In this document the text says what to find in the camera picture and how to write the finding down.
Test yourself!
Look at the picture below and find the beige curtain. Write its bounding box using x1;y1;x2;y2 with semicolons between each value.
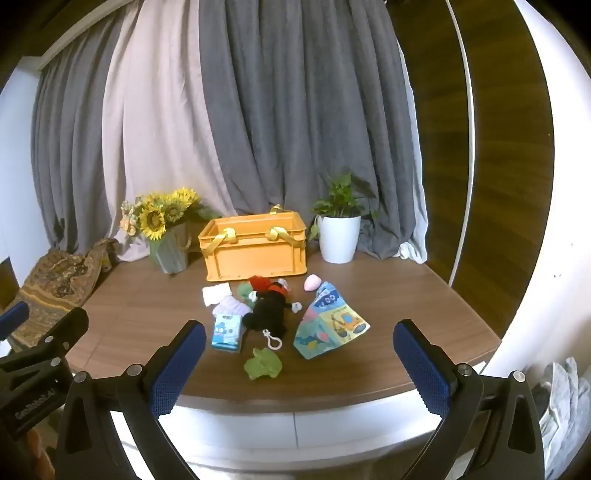
100;0;241;263

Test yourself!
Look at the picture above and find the grey white crumpled cloth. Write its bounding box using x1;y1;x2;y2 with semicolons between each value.
531;355;591;480

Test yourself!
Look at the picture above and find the white round hoop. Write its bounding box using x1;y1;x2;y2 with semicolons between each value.
443;0;476;289

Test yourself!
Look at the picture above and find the blue white printed pack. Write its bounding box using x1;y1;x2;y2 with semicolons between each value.
211;311;245;354

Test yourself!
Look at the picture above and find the white plant pot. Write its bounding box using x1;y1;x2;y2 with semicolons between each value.
318;215;362;264

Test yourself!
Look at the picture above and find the black plush toy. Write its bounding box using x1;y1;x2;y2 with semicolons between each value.
242;279;304;334

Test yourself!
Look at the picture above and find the patterned woven cushion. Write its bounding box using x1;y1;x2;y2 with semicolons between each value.
8;237;117;348

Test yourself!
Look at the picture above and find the colourful printed cloth book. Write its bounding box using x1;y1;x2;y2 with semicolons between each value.
293;281;371;360

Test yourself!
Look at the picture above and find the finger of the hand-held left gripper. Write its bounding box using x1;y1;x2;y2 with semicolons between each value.
0;307;90;374
0;302;31;342

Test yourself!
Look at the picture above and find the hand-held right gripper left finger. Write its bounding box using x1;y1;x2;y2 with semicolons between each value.
54;319;207;480

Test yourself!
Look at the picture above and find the green frog toy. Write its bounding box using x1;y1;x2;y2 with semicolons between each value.
244;347;284;382

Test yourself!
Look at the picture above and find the grey curtain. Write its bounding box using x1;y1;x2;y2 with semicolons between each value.
31;58;137;252
198;0;419;261

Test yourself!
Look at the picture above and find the grey ribbed vase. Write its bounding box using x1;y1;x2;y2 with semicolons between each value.
148;224;191;274

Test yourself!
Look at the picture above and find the orange plastic crate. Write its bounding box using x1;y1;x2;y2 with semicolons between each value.
198;205;308;283

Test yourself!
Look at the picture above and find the white folded cloth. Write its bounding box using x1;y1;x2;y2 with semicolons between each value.
202;284;233;306

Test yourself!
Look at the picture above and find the white striped cloth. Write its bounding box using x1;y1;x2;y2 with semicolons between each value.
211;295;253;320

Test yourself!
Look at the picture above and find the green potted plant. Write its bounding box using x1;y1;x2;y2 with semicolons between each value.
308;172;382;241

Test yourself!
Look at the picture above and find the sunflower bouquet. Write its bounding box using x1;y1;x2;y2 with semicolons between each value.
119;187;221;241

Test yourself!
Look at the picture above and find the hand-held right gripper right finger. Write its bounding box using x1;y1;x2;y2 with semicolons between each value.
392;318;546;480

